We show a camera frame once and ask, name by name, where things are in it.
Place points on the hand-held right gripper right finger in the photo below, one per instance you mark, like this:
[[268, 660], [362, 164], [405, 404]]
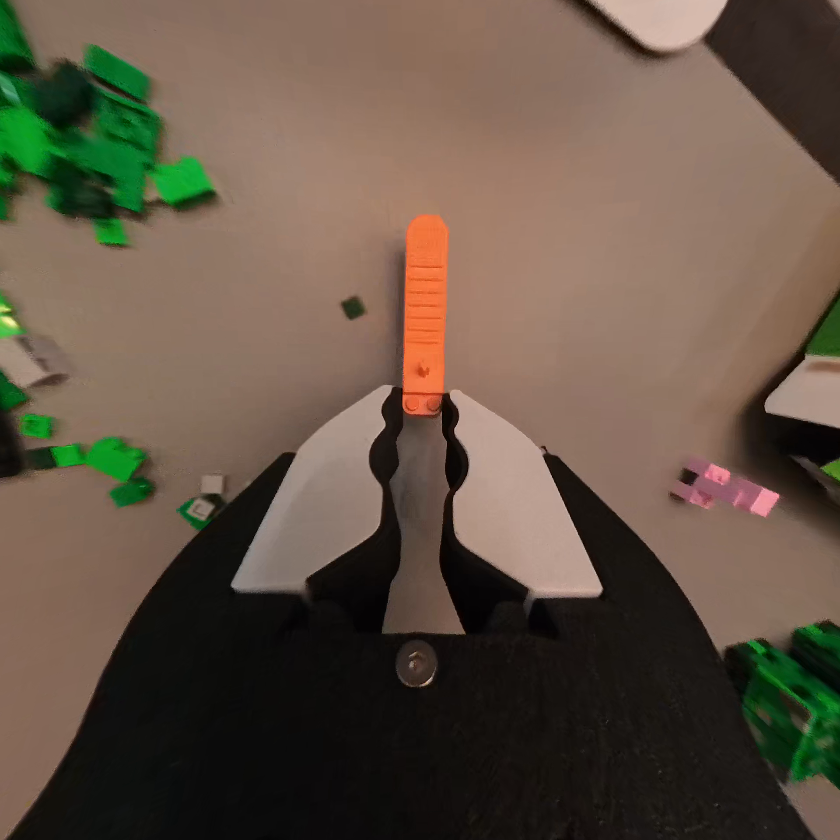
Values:
[[518, 518]]

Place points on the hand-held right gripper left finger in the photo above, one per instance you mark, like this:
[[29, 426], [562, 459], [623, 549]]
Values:
[[315, 512]]

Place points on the orange brick separator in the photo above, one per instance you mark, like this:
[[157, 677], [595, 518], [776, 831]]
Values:
[[426, 295]]

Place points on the small white lego tile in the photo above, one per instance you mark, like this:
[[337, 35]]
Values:
[[212, 484]]

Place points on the pink lego pig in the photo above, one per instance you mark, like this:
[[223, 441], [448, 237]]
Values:
[[722, 489]]

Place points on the dark green lego tile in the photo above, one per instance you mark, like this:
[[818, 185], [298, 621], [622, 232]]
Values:
[[352, 307]]

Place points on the green lego build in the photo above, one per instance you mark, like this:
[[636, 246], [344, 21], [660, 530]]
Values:
[[787, 702]]

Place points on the pile of green lego bricks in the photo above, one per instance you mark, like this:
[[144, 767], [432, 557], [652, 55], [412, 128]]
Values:
[[98, 151]]

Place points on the green white box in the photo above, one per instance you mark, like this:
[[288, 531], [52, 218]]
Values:
[[810, 387]]

